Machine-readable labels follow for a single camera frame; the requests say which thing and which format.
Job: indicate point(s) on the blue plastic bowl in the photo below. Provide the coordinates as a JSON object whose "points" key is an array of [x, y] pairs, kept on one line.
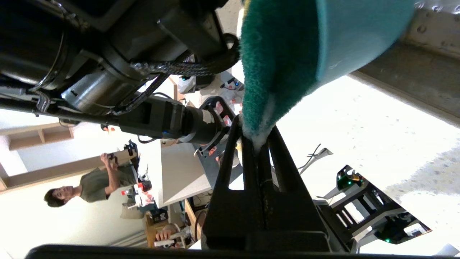
{"points": [[359, 36]]}

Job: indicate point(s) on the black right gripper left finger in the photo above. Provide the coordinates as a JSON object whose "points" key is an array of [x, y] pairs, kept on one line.
{"points": [[233, 223]]}

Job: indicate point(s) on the black frame machine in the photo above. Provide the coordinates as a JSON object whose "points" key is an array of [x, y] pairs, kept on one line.
{"points": [[359, 201]]}

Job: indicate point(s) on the light wood wall shelf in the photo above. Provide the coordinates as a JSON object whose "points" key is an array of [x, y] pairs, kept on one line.
{"points": [[36, 138]]}

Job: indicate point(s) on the light wood wall beam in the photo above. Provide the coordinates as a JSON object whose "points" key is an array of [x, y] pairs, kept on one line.
{"points": [[36, 172]]}

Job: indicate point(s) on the white table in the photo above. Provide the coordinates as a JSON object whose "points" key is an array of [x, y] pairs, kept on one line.
{"points": [[179, 172]]}

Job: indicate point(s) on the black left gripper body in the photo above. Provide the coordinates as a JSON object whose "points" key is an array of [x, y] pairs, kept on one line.
{"points": [[179, 28]]}

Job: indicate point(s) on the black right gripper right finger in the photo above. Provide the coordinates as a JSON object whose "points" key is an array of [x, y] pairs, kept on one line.
{"points": [[294, 223]]}

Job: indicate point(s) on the green and yellow sponge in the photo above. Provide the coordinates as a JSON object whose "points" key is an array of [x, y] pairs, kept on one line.
{"points": [[276, 64]]}

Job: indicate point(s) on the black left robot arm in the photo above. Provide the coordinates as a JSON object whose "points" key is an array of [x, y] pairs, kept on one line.
{"points": [[54, 36]]}

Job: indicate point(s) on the person in olive shirt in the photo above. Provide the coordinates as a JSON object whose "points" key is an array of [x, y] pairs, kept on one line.
{"points": [[93, 183]]}

